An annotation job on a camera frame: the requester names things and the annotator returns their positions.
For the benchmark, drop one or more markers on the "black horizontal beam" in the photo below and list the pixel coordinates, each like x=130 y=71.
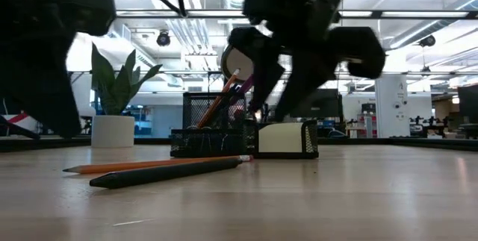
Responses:
x=411 y=14

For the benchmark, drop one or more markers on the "black desk lamp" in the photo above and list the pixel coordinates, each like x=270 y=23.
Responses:
x=237 y=62

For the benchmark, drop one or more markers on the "green snake plant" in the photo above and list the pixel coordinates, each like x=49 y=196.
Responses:
x=115 y=84

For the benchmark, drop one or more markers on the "white room pillar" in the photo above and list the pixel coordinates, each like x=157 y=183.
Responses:
x=390 y=106

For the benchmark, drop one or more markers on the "dark monitor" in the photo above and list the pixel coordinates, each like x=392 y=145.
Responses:
x=321 y=103

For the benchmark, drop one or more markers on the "black ceiling spotlight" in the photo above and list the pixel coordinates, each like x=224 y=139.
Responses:
x=427 y=41
x=163 y=39

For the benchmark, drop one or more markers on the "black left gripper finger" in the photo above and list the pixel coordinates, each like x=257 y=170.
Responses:
x=48 y=95

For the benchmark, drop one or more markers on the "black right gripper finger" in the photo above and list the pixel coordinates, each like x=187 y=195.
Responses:
x=267 y=84
x=302 y=84

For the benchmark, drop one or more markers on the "black pen on table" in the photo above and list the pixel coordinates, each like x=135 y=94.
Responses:
x=168 y=173

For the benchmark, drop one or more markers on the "black mesh desk organizer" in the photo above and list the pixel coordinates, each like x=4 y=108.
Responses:
x=209 y=144

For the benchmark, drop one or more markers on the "orange pencil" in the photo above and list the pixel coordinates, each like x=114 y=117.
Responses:
x=149 y=164
x=218 y=99

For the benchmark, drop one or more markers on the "black pen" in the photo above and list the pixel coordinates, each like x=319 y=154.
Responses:
x=168 y=173
x=232 y=99

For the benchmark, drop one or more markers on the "white plant pot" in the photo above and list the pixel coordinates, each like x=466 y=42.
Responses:
x=112 y=131

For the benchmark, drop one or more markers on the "black binder clip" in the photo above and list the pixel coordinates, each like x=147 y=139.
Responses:
x=224 y=138
x=198 y=136

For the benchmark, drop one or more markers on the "yellow sticky note pad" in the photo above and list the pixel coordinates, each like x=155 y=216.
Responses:
x=280 y=138

